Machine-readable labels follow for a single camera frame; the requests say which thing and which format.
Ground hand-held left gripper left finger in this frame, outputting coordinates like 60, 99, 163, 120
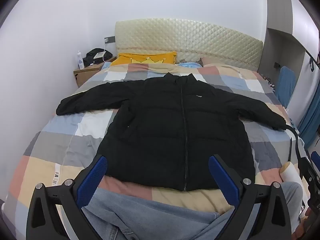
26, 154, 108, 240

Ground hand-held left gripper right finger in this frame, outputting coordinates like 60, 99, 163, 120
208, 154, 293, 240

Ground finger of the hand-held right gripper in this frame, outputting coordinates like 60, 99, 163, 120
285, 126, 302, 160

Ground black puffer jacket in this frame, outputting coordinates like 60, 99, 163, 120
56, 72, 288, 192

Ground person's right forearm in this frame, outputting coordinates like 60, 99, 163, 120
280, 162, 302, 183

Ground blue curtain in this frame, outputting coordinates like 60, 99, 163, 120
297, 80, 320, 150

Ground checked patchwork blanket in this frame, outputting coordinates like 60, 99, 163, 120
5, 61, 310, 230

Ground blue cloth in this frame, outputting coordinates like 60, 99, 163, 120
275, 66, 297, 109

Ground person's blue jeans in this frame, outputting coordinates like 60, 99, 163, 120
82, 181, 304, 240

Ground grey and white wardrobe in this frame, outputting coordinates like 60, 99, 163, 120
257, 0, 320, 120

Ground brown nightstand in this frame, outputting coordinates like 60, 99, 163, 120
73, 61, 113, 88

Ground pink pillow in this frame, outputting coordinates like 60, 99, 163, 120
201, 56, 258, 73

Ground black bag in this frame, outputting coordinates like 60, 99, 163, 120
82, 48, 114, 68

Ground light blue pillow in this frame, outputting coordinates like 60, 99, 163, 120
177, 61, 202, 68

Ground yellow pillow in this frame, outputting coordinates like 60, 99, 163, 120
110, 52, 177, 66

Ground cream quilted headboard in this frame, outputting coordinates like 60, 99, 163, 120
114, 18, 263, 72

